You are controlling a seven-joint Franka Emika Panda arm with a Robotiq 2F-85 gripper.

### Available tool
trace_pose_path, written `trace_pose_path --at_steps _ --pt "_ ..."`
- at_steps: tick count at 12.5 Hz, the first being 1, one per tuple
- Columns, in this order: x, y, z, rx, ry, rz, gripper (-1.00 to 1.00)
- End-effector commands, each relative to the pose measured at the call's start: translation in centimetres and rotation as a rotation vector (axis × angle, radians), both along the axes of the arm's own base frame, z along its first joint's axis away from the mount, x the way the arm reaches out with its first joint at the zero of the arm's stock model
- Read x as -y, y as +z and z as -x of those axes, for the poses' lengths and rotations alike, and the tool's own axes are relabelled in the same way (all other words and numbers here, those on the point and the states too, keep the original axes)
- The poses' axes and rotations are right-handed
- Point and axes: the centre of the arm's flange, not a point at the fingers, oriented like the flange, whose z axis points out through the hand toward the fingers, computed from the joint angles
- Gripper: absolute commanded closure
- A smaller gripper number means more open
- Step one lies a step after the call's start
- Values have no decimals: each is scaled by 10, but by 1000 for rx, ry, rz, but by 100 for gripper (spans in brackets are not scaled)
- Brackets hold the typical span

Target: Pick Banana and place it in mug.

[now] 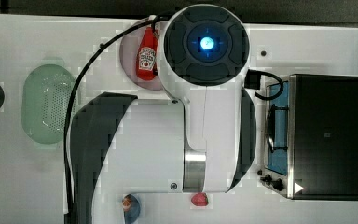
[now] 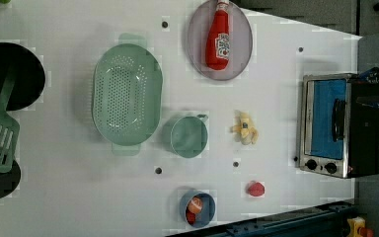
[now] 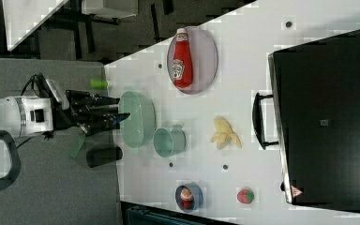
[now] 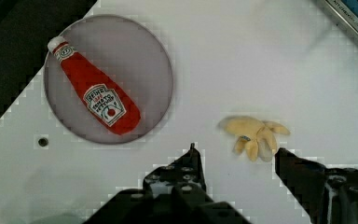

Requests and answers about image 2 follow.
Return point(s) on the red ketchup bottle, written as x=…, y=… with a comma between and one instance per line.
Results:
x=217, y=50

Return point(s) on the large black round container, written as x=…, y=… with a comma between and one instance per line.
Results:
x=30, y=81

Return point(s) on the red white toy in cup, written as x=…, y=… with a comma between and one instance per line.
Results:
x=194, y=209

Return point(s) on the yellow red toy on floor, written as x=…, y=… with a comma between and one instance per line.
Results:
x=358, y=228

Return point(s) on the green mug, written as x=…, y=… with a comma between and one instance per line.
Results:
x=189, y=135

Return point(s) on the black toaster oven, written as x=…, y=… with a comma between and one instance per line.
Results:
x=339, y=136

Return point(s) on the green perforated colander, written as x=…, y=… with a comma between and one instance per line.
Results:
x=127, y=94

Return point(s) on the red plush strawberry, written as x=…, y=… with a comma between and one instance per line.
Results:
x=255, y=189

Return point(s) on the green slotted spatula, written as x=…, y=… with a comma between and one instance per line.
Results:
x=9, y=127

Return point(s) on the grey round plate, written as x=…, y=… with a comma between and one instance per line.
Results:
x=241, y=40

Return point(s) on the yellow plush peeled banana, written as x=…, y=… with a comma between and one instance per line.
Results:
x=246, y=129

